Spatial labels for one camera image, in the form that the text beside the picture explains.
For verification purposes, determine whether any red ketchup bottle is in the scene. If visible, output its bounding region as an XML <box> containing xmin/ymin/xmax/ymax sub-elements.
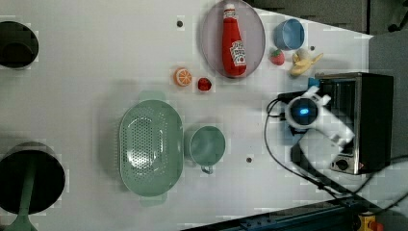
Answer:
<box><xmin>222</xmin><ymin>3</ymin><xmax>246</xmax><ymax>77</ymax></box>

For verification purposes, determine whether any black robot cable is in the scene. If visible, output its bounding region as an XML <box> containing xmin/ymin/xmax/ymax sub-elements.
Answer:
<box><xmin>263</xmin><ymin>91</ymin><xmax>408</xmax><ymax>217</ymax></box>

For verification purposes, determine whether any blue metal frame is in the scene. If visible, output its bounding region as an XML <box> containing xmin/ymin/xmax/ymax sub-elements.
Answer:
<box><xmin>183</xmin><ymin>196</ymin><xmax>368</xmax><ymax>231</ymax></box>

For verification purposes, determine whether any green mug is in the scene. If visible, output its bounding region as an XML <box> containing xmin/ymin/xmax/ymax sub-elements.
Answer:
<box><xmin>184</xmin><ymin>125</ymin><xmax>226</xmax><ymax>174</ymax></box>

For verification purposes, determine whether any blue bowl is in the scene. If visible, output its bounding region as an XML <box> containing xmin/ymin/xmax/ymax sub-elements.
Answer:
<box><xmin>273</xmin><ymin>19</ymin><xmax>305</xmax><ymax>50</ymax></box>

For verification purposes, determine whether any green colander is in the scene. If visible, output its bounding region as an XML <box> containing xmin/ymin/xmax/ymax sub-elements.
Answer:
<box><xmin>118</xmin><ymin>90</ymin><xmax>184</xmax><ymax>206</ymax></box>

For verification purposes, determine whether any orange slice toy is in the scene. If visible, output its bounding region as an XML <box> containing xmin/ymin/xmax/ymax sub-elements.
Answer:
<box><xmin>173</xmin><ymin>67</ymin><xmax>192</xmax><ymax>87</ymax></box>

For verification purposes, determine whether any yellow red emergency button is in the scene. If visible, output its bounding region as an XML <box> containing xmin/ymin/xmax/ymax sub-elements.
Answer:
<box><xmin>357</xmin><ymin>216</ymin><xmax>384</xmax><ymax>231</ymax></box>

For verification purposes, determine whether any green spatula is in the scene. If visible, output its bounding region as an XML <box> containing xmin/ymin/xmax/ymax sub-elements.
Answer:
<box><xmin>4</xmin><ymin>158</ymin><xmax>38</xmax><ymax>231</ymax></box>

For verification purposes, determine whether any small red toy tomato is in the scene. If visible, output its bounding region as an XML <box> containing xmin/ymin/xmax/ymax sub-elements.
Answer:
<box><xmin>197</xmin><ymin>78</ymin><xmax>212</xmax><ymax>91</ymax></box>

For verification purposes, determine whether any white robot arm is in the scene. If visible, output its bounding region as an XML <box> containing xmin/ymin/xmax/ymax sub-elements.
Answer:
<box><xmin>285</xmin><ymin>86</ymin><xmax>355</xmax><ymax>150</ymax></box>

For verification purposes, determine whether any yellow toy banana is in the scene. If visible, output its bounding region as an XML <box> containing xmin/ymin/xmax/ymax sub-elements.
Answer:
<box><xmin>290</xmin><ymin>48</ymin><xmax>323</xmax><ymax>76</ymax></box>

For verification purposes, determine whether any red toy strawberry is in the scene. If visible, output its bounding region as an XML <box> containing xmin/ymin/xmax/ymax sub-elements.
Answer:
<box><xmin>269</xmin><ymin>49</ymin><xmax>285</xmax><ymax>65</ymax></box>

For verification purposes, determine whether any grey oval plate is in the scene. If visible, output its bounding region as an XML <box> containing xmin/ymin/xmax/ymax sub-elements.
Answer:
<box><xmin>201</xmin><ymin>0</ymin><xmax>266</xmax><ymax>78</ymax></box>

